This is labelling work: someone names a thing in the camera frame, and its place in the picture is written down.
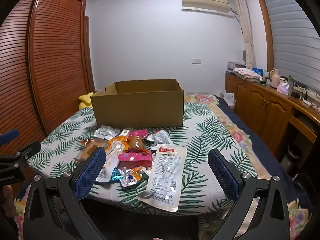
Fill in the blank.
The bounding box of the floral folded cloth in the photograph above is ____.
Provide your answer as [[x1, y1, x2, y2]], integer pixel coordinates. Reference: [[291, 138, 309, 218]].
[[233, 67, 262, 80]]

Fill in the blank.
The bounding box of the pink-topped brown snack packet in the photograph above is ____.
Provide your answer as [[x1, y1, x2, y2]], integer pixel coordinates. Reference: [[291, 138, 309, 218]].
[[126, 129, 148, 152]]

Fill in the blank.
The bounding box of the wooden window frame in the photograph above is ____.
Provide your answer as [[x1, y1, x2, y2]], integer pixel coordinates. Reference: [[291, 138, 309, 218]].
[[254, 0, 275, 73]]

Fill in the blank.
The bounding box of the orange white snack packet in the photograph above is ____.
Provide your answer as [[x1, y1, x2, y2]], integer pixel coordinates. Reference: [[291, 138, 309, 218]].
[[105, 135, 129, 173]]

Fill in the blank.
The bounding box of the pink thermos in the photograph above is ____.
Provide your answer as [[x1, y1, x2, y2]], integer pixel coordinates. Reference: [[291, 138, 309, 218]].
[[270, 68, 281, 88]]

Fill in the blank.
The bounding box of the wooden slatted wardrobe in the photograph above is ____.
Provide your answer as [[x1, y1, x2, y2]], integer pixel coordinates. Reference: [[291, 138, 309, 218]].
[[0, 0, 96, 155]]

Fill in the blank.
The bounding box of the white barcode snack packet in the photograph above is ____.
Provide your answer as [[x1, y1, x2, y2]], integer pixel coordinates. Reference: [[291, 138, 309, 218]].
[[95, 165, 113, 182]]

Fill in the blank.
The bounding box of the large white red-label snack packet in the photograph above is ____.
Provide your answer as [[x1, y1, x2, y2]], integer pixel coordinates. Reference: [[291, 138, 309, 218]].
[[137, 144, 188, 212]]

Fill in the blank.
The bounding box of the brown cardboard box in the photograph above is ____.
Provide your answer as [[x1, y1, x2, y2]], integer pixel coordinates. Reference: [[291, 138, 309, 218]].
[[90, 78, 185, 128]]

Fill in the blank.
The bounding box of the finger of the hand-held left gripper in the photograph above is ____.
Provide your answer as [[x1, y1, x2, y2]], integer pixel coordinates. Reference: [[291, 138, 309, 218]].
[[0, 129, 20, 145], [0, 142, 42, 161]]

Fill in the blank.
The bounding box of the pink tissue pack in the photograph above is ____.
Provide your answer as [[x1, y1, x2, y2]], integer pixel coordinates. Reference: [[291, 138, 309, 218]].
[[276, 81, 290, 95]]

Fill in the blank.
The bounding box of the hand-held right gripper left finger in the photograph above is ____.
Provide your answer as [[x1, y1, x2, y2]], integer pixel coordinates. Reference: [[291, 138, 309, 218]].
[[24, 147, 108, 240]]

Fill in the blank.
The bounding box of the clear white printed snack packet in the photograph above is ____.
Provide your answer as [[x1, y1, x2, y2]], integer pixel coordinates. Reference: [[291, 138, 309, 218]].
[[146, 130, 173, 150]]

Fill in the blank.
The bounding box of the leaf print blanket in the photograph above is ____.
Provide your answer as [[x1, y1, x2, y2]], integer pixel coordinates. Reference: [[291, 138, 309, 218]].
[[26, 102, 258, 208]]

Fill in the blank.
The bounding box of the silver orange snack packet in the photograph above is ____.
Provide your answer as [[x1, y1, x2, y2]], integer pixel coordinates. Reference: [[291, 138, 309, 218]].
[[117, 166, 149, 187]]

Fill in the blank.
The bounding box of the small blue snack packet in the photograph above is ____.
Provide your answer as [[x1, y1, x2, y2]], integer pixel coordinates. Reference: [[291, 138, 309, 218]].
[[111, 167, 123, 182]]

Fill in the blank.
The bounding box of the dark trash bin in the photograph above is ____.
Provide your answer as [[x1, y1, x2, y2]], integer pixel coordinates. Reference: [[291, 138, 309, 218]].
[[287, 144, 303, 175]]

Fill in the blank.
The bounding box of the beige curtain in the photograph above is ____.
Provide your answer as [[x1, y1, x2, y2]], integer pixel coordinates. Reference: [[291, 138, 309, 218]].
[[231, 0, 257, 70]]

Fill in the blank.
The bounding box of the wooden cabinet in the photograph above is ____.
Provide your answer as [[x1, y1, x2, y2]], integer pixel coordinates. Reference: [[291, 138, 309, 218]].
[[224, 72, 320, 155]]

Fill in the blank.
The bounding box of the clear brown snack packet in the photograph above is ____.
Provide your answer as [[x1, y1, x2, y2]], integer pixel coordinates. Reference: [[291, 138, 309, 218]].
[[74, 138, 109, 162]]

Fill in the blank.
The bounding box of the grey window blind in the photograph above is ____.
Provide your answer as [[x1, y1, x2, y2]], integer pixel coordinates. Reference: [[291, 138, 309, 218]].
[[261, 0, 320, 90]]

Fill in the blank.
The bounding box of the grey patterned folded cloth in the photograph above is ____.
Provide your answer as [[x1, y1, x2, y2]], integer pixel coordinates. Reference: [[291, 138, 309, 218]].
[[227, 61, 247, 74]]

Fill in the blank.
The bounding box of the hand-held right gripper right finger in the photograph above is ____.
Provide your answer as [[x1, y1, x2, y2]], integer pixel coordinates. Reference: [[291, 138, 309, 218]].
[[207, 148, 292, 240]]

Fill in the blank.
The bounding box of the floral quilt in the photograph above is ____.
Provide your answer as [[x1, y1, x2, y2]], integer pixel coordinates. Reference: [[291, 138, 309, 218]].
[[14, 94, 313, 240]]

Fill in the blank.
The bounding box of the person's left hand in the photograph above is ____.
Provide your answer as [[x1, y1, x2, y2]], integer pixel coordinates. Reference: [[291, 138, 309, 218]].
[[3, 185, 16, 217]]

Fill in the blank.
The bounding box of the pink snack packet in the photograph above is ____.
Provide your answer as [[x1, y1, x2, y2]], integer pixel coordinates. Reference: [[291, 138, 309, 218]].
[[117, 150, 153, 170]]

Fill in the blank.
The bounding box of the white paper bag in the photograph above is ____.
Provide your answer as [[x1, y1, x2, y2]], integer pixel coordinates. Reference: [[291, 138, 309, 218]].
[[223, 92, 235, 107]]

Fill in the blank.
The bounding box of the yellow pillow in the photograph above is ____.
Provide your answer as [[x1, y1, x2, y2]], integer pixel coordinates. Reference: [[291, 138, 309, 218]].
[[78, 92, 94, 110]]

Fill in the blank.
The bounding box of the small clear plastic packet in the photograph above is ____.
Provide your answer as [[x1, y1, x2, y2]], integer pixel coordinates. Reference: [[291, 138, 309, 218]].
[[94, 125, 121, 140]]

